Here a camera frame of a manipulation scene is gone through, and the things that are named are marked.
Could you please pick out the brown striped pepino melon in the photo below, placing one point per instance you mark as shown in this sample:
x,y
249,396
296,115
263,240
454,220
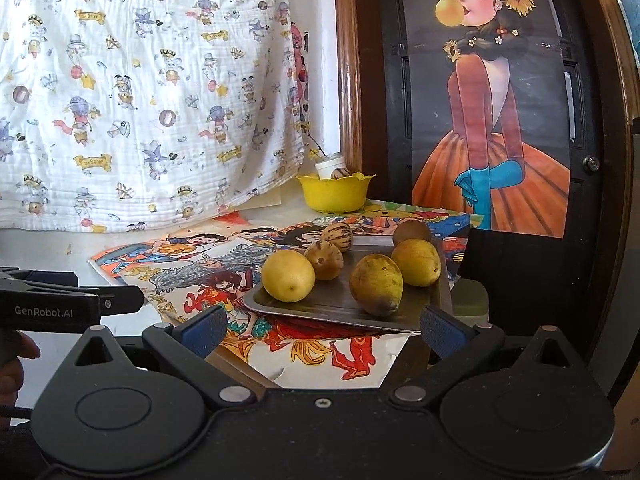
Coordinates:
x,y
324,260

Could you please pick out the yellow mango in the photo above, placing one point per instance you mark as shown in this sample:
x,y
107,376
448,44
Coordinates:
x,y
375,285

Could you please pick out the brown kiwi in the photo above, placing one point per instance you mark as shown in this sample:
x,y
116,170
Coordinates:
x,y
411,231

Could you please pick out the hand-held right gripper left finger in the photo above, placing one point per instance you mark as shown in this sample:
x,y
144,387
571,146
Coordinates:
x,y
205,330

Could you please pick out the yellow plastic bowl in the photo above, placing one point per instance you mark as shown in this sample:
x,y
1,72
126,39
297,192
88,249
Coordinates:
x,y
332,195

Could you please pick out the white jar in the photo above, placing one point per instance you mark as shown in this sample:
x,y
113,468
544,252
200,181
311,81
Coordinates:
x,y
327,164

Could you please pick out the black box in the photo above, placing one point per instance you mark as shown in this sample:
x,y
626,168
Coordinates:
x,y
525,280

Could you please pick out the black door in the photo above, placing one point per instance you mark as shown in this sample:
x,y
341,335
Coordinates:
x,y
395,110

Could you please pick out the thin dry twig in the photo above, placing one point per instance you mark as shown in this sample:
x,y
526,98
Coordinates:
x,y
316,151

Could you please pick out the metal tray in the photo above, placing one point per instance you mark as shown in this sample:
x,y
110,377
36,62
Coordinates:
x,y
330,305

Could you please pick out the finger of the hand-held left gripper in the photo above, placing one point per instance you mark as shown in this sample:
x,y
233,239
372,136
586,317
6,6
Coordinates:
x,y
50,277
122,297

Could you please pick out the blue object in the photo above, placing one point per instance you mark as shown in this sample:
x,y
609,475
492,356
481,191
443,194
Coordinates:
x,y
630,0

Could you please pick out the pale striped pepino melon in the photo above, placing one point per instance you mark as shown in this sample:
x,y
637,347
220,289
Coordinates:
x,y
336,235

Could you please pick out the small striped pepino melon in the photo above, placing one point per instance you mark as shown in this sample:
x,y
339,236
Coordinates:
x,y
341,174

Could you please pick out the person's left hand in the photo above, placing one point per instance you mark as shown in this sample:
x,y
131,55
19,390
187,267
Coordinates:
x,y
12,365

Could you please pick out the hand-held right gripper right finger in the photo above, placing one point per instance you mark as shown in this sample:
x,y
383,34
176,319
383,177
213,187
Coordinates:
x,y
440,330

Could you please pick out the brown cardboard box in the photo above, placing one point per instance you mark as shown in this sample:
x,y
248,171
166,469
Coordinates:
x,y
625,425

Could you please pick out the pale green container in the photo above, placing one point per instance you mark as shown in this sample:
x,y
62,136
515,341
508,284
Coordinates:
x,y
472,305

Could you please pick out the yellow lemon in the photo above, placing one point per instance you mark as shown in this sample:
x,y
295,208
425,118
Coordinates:
x,y
288,276
415,262

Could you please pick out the wall poster with orange dress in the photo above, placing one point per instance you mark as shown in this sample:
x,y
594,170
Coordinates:
x,y
480,110

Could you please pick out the red cartoon picture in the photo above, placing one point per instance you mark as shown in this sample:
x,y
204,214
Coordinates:
x,y
301,75

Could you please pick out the white cartoon printed blanket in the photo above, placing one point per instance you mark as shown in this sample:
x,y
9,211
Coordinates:
x,y
150,85

